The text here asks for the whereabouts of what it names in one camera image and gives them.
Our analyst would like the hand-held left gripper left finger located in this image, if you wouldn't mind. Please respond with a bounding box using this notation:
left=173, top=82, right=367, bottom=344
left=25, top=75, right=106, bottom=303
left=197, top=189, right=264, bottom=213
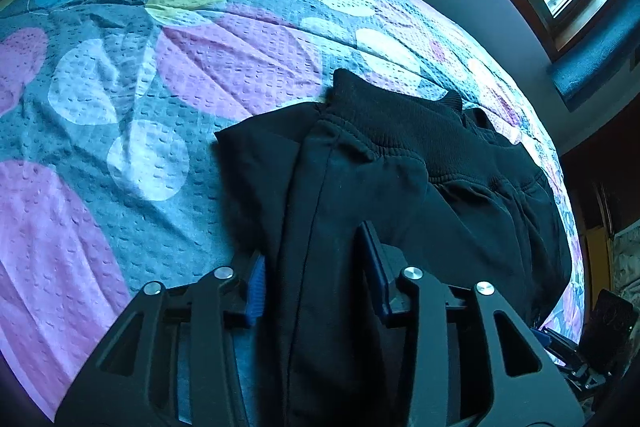
left=55, top=251, right=267, bottom=427

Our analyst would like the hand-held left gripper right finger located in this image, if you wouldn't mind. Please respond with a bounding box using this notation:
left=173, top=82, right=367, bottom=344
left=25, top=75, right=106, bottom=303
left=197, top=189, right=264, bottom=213
left=357, top=221, right=586, bottom=427

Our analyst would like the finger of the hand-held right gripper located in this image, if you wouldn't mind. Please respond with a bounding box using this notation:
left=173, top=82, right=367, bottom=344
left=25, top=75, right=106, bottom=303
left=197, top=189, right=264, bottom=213
left=533, top=326, right=609, bottom=394

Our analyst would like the black zip jacket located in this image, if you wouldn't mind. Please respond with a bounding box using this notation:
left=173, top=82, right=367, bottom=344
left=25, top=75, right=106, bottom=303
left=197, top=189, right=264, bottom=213
left=214, top=68, right=572, bottom=427

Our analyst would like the yellow cabinet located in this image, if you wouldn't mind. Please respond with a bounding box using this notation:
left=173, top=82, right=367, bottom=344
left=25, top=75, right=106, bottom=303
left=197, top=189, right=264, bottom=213
left=583, top=225, right=615, bottom=308

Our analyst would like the dark wooden furniture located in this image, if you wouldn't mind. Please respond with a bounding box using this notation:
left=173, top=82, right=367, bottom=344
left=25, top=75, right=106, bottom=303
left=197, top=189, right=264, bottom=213
left=562, top=119, right=640, bottom=233

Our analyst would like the dotted colourful bedspread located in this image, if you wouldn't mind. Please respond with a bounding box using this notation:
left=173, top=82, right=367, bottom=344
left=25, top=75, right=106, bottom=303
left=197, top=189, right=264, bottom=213
left=0, top=0, right=585, bottom=423

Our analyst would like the blue curtain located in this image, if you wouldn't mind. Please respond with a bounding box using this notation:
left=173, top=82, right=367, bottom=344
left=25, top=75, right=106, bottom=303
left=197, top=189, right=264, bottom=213
left=549, top=6, right=640, bottom=110

